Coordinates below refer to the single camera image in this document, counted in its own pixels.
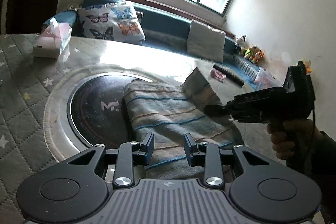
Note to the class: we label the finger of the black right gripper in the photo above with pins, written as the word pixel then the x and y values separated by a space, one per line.
pixel 216 110

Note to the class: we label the black remote control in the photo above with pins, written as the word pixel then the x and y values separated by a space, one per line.
pixel 231 76

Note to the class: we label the grey quilted star tablecloth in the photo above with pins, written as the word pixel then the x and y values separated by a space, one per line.
pixel 35 132

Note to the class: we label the clear plastic storage box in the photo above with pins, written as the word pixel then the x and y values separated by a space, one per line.
pixel 265 80

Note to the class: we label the white pink tissue box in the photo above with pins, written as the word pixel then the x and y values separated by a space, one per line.
pixel 53 40

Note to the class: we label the blue cushion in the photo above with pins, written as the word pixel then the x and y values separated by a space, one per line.
pixel 68 16

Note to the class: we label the butterfly print pillow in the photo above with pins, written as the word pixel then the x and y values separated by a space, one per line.
pixel 116 21

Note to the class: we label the teal window bench seat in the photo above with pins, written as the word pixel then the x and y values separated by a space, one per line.
pixel 167 31

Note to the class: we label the striped blue beige knit garment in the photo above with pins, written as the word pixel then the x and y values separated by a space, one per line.
pixel 169 112

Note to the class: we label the orange green plush toys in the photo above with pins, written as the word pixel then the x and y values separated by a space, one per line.
pixel 254 54

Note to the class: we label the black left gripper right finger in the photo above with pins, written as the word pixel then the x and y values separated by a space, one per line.
pixel 213 159

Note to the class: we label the colourful pinwheel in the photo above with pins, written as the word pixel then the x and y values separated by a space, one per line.
pixel 307 64

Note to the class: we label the plain beige cushion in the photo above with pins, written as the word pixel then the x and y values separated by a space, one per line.
pixel 206 42

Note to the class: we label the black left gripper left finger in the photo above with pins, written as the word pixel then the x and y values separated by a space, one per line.
pixel 124 158

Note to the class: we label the right hand holding gripper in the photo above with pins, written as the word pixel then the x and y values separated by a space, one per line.
pixel 286 136

